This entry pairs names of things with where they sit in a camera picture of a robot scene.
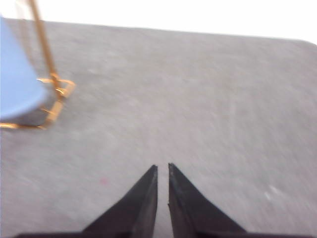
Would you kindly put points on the blue ribbed cup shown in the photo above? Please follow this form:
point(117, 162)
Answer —
point(22, 98)

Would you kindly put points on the gold wire cup rack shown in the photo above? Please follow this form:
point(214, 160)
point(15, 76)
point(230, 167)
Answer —
point(54, 111)

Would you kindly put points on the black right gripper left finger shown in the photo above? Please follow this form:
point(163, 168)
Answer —
point(133, 216)

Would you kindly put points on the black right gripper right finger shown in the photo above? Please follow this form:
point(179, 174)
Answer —
point(193, 216)

